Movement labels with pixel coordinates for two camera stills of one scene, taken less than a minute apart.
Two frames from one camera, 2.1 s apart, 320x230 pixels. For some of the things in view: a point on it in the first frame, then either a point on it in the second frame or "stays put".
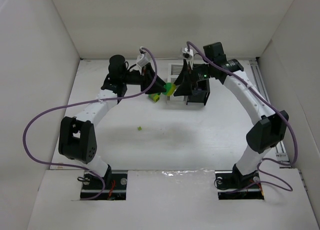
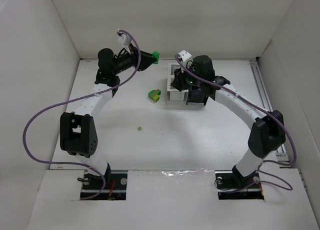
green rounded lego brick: (167, 86) -> (156, 53)
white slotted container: (174, 70) stays put
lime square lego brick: (156, 97) stays put
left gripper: (146, 79) -> (139, 60)
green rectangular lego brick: (151, 96) stays put
